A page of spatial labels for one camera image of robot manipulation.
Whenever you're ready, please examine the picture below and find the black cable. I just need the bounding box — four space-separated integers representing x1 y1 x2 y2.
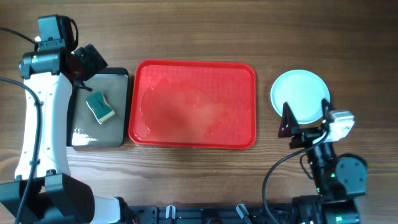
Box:
0 27 44 224
262 130 330 224

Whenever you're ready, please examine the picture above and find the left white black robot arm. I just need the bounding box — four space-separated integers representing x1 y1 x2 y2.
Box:
1 15 139 223

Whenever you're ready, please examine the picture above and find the green yellow sponge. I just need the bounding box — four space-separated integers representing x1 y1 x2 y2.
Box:
86 91 115 124

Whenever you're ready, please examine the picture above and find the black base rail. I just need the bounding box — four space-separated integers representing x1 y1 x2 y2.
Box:
124 202 361 224

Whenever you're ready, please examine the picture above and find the black rectangular metal tray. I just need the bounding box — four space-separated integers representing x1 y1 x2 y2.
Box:
67 67 129 148

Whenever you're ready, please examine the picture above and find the light blue plate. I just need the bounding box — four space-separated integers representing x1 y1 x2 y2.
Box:
271 70 331 124

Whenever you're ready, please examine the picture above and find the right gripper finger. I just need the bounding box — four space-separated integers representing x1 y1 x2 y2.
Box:
278 102 300 138
321 98 334 121

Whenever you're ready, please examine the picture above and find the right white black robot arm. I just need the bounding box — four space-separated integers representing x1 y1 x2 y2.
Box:
278 99 368 223

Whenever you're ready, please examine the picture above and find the left black cable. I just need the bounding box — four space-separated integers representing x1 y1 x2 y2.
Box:
0 27 44 224

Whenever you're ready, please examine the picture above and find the red plastic tray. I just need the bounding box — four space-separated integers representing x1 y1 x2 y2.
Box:
128 59 257 150

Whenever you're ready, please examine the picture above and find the right black cable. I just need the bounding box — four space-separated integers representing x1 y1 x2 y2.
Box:
262 130 330 224

